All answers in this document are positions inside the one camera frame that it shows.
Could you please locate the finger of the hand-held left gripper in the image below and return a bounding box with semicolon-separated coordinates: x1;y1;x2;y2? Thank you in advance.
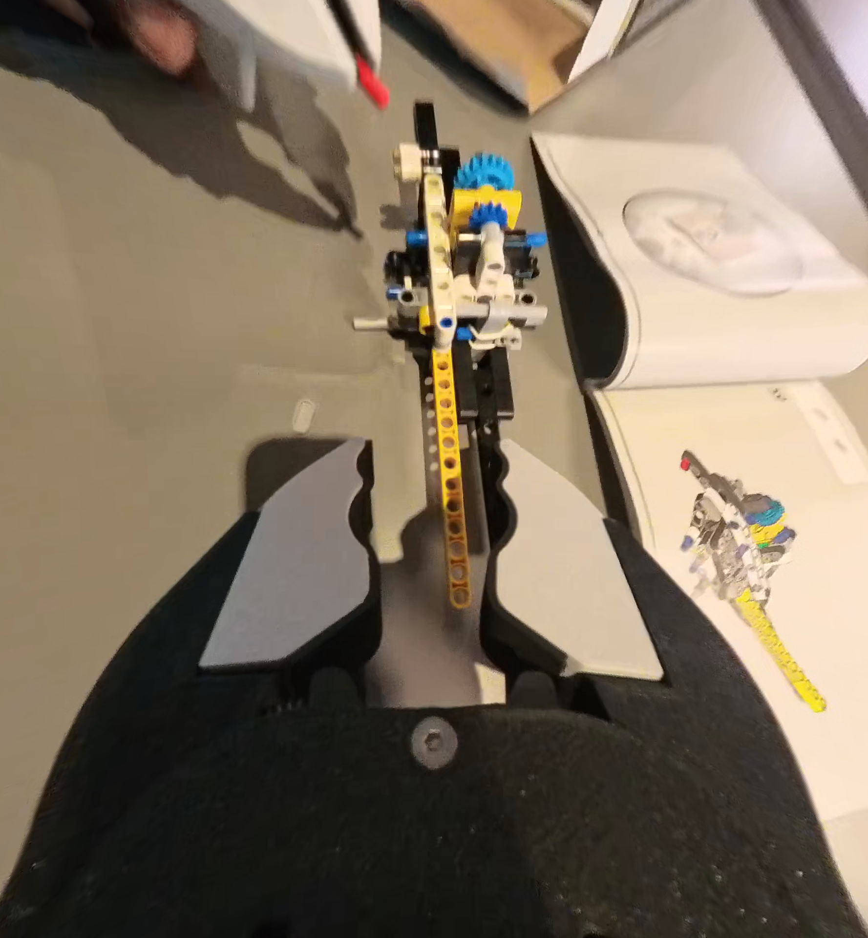
342;0;385;74
185;0;361;90

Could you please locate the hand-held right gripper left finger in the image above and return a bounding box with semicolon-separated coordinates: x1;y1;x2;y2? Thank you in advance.
198;440;375;671

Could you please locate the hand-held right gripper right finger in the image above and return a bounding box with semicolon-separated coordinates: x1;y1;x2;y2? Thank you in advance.
481;440;665;682

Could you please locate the red lego pin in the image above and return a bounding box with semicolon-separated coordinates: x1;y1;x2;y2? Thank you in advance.
355;55;391;109

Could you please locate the partly built lego model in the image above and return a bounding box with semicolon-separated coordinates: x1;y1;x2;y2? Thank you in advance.
353;101;550;611

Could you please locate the lego instruction booklet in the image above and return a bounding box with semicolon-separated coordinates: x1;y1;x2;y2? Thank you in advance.
529;132;868;822

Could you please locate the person's left hand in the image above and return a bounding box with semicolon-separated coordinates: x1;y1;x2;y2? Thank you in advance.
122;7;204;78

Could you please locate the brown cardboard box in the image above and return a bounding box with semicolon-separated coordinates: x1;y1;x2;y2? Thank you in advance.
397;0;596;112

